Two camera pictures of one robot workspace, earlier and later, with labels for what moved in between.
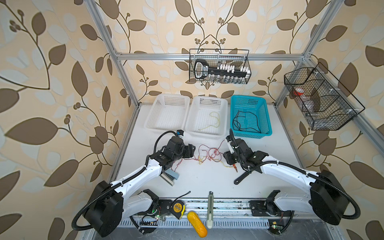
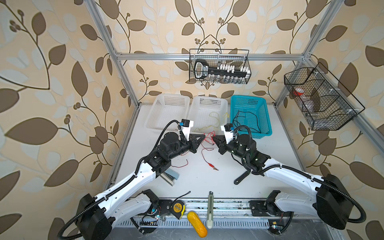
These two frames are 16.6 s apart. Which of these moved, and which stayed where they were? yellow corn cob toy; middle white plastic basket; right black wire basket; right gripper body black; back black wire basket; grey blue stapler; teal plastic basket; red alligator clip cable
Moved: red alligator clip cable; right gripper body black
Stayed: grey blue stapler; teal plastic basket; right black wire basket; middle white plastic basket; yellow corn cob toy; back black wire basket
